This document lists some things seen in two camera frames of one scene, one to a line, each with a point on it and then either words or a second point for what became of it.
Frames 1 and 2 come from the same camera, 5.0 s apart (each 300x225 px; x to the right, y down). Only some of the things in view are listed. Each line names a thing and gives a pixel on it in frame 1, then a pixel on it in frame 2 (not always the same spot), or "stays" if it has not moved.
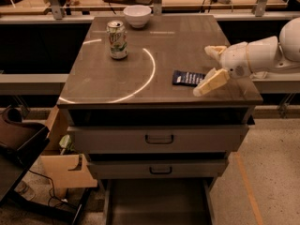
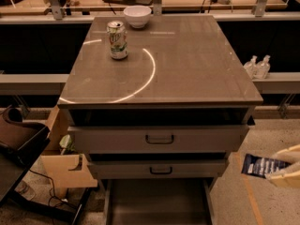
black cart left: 20,143 stays
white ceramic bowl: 138,15 stays
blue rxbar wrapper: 186,78 -> 261,166
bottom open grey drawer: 157,201 stays
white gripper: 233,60 -> 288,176
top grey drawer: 160,139 stays
